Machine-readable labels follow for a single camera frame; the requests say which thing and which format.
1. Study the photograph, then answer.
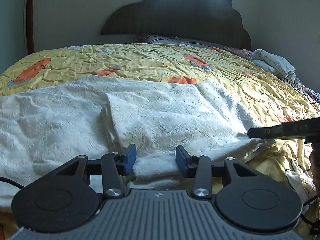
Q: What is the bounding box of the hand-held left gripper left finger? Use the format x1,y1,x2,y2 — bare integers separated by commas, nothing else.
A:
55,143,137,198

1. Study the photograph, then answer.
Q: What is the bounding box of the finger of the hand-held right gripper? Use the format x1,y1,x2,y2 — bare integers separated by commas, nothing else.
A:
247,117,320,144

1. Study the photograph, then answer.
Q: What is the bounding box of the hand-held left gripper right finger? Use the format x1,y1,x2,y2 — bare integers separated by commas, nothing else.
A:
175,145,256,199

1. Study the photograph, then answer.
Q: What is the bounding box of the white textured blanket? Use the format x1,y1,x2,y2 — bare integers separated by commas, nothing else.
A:
0,76,275,207

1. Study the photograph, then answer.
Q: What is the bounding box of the person's right hand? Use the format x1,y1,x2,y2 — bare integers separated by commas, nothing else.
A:
309,142,320,180

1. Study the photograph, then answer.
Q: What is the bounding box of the striped dark cloth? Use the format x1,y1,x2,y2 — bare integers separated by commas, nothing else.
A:
280,76,320,105

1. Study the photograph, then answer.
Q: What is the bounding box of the white folded cloth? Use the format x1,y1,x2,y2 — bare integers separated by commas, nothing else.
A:
249,49,297,78

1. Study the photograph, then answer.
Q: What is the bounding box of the brown crumpled cloth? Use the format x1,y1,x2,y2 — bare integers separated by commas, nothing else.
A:
223,45,253,60

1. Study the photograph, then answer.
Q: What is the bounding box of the yellow printed blanket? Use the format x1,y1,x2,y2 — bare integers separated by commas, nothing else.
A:
0,43,320,240

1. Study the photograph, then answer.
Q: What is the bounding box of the grey pillow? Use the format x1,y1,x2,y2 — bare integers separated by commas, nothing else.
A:
132,33,225,49

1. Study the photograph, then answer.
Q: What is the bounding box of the dark scalloped headboard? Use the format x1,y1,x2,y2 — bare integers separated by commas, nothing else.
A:
100,0,252,51

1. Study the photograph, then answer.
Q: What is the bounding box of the black cable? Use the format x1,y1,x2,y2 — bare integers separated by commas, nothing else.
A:
0,177,26,189
301,194,320,236

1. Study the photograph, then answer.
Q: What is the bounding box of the brown wooden door frame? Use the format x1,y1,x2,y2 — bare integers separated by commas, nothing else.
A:
25,0,37,55

